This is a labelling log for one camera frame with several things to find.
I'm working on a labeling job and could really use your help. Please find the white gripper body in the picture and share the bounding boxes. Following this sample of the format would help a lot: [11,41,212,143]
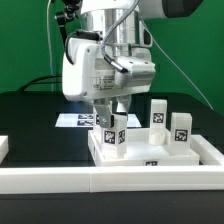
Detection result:
[61,37,134,103]

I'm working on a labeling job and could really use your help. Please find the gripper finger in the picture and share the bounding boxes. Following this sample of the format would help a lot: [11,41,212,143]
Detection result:
[116,95,132,113]
[93,98,113,128]

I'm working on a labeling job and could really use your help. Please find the white square table top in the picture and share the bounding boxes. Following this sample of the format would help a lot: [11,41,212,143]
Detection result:
[88,128,199,167]

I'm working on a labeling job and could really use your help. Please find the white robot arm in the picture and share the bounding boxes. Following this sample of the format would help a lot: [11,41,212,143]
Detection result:
[62,0,204,128]

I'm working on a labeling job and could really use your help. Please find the white sheet with markers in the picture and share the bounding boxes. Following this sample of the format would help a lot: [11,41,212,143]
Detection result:
[55,113,141,128]

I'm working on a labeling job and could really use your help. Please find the white U-shaped obstacle fence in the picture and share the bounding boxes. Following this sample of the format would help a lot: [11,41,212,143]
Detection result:
[0,135,224,194]

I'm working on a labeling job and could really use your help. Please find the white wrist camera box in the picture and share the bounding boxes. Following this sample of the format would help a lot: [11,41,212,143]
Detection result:
[115,56,156,88]

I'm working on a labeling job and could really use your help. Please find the black cable bundle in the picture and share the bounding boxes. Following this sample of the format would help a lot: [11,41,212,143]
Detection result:
[18,74,64,93]

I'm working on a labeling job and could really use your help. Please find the thin white cable left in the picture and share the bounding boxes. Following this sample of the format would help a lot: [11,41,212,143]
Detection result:
[46,0,55,92]

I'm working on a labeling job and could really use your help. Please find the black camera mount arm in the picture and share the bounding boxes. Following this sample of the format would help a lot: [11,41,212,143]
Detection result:
[55,0,82,43]

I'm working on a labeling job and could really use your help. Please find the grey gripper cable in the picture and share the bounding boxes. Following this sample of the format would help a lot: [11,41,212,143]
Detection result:
[64,0,214,110]

